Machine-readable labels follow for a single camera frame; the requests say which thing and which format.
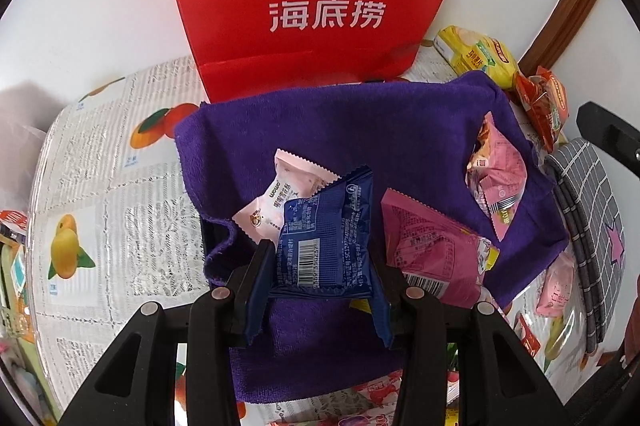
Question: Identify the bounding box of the pink snack bag with character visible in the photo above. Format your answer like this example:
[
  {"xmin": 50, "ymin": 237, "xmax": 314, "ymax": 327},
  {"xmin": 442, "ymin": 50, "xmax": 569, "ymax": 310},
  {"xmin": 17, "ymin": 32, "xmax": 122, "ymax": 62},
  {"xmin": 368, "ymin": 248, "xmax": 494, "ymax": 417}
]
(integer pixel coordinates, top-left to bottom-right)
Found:
[{"xmin": 381, "ymin": 189, "xmax": 499, "ymax": 308}]

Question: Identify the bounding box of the white red strawberry packet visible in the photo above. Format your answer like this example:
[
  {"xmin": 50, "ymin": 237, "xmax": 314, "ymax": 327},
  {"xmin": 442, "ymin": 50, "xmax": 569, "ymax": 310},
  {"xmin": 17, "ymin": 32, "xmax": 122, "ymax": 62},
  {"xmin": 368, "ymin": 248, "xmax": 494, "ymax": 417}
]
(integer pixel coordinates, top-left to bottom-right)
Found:
[{"xmin": 352, "ymin": 370, "xmax": 402, "ymax": 408}]

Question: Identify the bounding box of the small red snack packet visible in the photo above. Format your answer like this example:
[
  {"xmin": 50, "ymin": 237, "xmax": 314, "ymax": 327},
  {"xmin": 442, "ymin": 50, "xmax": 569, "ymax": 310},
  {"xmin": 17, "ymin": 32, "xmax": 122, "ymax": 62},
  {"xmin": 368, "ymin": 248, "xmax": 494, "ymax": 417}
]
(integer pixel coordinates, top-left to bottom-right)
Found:
[{"xmin": 513, "ymin": 312, "xmax": 540, "ymax": 358}]

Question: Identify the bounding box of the blue snack packet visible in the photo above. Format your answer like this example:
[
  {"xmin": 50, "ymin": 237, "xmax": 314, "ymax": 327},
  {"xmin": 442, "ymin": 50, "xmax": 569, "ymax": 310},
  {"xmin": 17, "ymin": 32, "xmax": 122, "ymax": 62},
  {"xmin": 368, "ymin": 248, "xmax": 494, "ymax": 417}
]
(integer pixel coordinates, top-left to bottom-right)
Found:
[{"xmin": 274, "ymin": 165, "xmax": 377, "ymax": 299}]

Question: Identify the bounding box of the light pink snack packet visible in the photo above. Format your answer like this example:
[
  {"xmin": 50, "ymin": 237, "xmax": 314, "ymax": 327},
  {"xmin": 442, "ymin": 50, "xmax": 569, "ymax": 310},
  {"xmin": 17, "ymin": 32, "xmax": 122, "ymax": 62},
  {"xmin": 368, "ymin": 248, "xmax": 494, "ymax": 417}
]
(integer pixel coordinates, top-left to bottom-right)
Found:
[{"xmin": 232, "ymin": 149, "xmax": 340, "ymax": 245}]

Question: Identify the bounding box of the large pink snack bag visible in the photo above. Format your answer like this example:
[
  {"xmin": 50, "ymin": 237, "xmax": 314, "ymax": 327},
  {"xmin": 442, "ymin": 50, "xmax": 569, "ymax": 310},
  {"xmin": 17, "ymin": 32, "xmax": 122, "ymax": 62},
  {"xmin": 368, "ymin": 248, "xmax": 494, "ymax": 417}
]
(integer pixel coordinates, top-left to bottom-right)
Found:
[{"xmin": 465, "ymin": 112, "xmax": 527, "ymax": 242}]

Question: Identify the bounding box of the purple towel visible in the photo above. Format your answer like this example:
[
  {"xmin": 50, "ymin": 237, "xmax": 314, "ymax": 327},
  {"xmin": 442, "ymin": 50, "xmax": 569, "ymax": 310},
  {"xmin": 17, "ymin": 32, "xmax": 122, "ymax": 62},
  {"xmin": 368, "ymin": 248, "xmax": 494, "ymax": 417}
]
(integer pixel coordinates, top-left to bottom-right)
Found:
[{"xmin": 175, "ymin": 72, "xmax": 567, "ymax": 403}]

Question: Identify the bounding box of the grey checked folded cloth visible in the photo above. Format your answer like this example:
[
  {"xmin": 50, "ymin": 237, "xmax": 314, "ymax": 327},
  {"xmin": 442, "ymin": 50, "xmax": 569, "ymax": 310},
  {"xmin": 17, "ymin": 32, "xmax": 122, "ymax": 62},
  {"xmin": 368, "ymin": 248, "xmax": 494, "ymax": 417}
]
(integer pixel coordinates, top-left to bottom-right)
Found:
[{"xmin": 544, "ymin": 138, "xmax": 625, "ymax": 354}]

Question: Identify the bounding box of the red chips bag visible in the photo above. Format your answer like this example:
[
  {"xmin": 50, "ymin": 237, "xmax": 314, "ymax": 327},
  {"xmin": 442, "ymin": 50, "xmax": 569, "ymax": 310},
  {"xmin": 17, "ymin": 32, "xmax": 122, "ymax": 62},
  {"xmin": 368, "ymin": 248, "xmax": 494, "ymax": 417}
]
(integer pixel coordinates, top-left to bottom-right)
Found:
[{"xmin": 514, "ymin": 66, "xmax": 570, "ymax": 153}]

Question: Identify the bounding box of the yellow chips bag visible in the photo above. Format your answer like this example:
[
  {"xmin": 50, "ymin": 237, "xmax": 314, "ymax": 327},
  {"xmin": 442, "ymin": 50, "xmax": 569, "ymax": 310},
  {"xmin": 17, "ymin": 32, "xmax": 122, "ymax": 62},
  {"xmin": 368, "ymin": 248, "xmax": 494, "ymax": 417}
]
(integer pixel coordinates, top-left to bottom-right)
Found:
[{"xmin": 433, "ymin": 26, "xmax": 520, "ymax": 90}]

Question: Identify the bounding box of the brown wooden door frame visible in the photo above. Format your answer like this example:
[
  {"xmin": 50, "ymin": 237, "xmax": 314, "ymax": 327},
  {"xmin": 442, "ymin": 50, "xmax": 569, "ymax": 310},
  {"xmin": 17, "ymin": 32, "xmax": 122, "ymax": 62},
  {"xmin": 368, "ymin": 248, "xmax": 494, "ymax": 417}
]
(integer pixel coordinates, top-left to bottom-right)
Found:
[{"xmin": 518, "ymin": 0, "xmax": 597, "ymax": 76}]

